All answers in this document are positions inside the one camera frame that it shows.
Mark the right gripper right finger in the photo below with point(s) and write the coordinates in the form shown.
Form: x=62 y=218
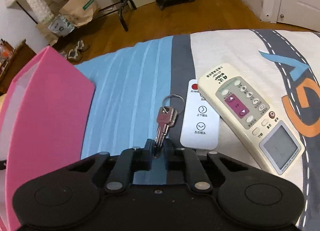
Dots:
x=184 y=167

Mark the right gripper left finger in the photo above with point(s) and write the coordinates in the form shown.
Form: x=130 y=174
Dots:
x=120 y=179

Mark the white fan remote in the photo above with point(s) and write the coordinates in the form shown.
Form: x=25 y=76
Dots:
x=200 y=128

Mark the red-headed key bunch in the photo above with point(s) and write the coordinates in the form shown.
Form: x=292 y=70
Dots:
x=166 y=119

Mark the cream purple-button remote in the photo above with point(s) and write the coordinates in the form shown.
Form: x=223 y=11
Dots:
x=255 y=121

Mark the pink storage box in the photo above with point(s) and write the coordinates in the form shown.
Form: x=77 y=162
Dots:
x=43 y=120

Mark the striped bed sheet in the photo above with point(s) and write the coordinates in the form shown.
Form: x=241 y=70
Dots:
x=131 y=83

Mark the pair of shoes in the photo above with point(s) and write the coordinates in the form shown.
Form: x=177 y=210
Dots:
x=75 y=54

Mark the small brown paper bag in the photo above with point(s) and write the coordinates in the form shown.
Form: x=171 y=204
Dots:
x=50 y=37

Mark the white patterned bag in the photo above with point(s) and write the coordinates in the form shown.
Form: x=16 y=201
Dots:
x=61 y=26

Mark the wooden nightstand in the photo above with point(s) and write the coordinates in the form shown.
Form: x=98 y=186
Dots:
x=21 y=55

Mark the black clothes rack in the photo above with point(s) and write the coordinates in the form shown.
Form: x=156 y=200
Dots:
x=120 y=3

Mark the white door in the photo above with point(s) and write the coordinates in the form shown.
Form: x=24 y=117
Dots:
x=301 y=13

